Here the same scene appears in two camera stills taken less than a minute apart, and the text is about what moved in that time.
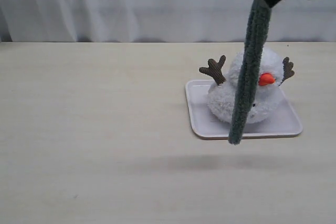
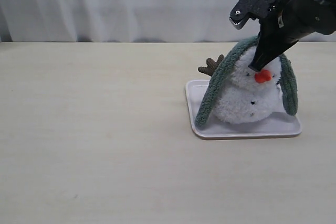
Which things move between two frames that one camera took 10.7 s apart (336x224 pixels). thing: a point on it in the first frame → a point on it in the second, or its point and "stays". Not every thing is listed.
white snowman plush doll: [266, 100] stays
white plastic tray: [286, 123] stays
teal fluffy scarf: [258, 17] → [219, 78]
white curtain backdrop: [153, 7] stays
